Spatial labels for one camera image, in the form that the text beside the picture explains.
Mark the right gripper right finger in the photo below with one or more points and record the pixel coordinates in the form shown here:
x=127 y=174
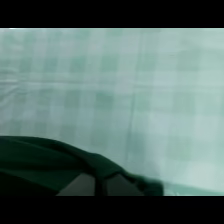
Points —
x=121 y=187

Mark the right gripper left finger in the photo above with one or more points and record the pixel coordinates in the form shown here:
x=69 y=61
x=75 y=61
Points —
x=80 y=187

